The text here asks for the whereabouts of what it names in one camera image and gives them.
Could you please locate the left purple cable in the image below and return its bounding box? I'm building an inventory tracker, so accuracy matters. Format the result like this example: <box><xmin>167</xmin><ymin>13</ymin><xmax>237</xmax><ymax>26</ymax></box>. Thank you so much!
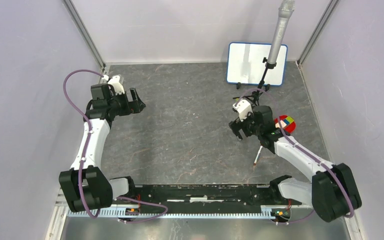
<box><xmin>62</xmin><ymin>69</ymin><xmax>169</xmax><ymax>225</ymax></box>

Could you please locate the aluminium slotted cable rail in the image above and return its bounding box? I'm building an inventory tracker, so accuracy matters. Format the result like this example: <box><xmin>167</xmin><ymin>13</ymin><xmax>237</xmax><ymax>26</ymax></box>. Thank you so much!
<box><xmin>66</xmin><ymin>205</ymin><xmax>292</xmax><ymax>220</ymax></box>

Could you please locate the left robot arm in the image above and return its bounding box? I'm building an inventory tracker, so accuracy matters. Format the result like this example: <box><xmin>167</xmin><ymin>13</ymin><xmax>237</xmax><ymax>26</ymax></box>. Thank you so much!
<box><xmin>58</xmin><ymin>83</ymin><xmax>146</xmax><ymax>213</ymax></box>

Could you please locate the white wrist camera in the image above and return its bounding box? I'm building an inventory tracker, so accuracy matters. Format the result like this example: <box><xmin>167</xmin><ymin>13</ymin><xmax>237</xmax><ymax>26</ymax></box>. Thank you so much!
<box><xmin>107</xmin><ymin>74</ymin><xmax>125</xmax><ymax>95</ymax></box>
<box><xmin>232</xmin><ymin>99</ymin><xmax>253</xmax><ymax>122</ymax></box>

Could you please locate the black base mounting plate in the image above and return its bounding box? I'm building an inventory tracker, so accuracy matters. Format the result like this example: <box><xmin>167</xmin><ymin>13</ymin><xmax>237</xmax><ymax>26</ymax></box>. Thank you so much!
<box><xmin>124</xmin><ymin>184</ymin><xmax>301</xmax><ymax>215</ymax></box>

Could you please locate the silver microphone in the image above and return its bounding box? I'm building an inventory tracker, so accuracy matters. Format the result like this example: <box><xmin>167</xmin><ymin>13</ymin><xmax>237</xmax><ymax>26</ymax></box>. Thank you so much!
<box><xmin>266</xmin><ymin>0</ymin><xmax>296</xmax><ymax>69</ymax></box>

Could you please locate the purple cable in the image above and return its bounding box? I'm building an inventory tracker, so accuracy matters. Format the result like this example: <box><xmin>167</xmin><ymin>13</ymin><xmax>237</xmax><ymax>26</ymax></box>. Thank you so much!
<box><xmin>62</xmin><ymin>69</ymin><xmax>169</xmax><ymax>225</ymax></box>
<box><xmin>236</xmin><ymin>87</ymin><xmax>356</xmax><ymax>226</ymax></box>

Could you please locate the blue framed whiteboard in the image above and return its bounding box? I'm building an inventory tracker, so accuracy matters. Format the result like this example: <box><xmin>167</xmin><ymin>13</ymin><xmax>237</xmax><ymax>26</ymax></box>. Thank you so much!
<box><xmin>226</xmin><ymin>42</ymin><xmax>288</xmax><ymax>86</ymax></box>

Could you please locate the white marker pen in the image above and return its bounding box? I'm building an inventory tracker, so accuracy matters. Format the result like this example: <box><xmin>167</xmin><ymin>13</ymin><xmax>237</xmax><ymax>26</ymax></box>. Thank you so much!
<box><xmin>253</xmin><ymin>145</ymin><xmax>264</xmax><ymax>166</ymax></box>

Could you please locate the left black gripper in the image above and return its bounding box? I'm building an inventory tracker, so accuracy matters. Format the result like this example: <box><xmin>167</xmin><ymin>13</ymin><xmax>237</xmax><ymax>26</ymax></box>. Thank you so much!
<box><xmin>107</xmin><ymin>87</ymin><xmax>146</xmax><ymax>117</ymax></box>

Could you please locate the red plate with blocks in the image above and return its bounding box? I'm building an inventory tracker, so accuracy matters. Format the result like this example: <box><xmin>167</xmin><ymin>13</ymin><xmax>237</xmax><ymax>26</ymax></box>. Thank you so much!
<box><xmin>274</xmin><ymin>115</ymin><xmax>297</xmax><ymax>134</ymax></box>

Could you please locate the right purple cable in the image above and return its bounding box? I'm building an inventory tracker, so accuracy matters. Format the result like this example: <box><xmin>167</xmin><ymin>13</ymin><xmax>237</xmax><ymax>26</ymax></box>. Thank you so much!
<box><xmin>236</xmin><ymin>87</ymin><xmax>356</xmax><ymax>226</ymax></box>

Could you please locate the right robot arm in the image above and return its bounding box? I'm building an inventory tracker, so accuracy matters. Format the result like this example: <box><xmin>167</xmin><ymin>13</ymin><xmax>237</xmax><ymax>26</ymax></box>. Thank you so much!
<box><xmin>229</xmin><ymin>99</ymin><xmax>362</xmax><ymax>223</ymax></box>

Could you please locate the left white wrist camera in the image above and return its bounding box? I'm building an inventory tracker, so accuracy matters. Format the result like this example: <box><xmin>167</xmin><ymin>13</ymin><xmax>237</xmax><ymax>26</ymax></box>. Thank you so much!
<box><xmin>107</xmin><ymin>74</ymin><xmax>125</xmax><ymax>95</ymax></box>

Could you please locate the black microphone tripod stand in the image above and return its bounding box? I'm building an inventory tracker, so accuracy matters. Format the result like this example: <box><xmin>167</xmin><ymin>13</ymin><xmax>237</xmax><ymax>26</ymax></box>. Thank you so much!
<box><xmin>232</xmin><ymin>57</ymin><xmax>276</xmax><ymax>106</ymax></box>

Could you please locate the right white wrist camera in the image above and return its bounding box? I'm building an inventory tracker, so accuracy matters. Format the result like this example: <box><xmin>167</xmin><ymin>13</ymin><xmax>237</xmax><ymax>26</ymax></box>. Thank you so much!
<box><xmin>232</xmin><ymin>99</ymin><xmax>253</xmax><ymax>122</ymax></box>

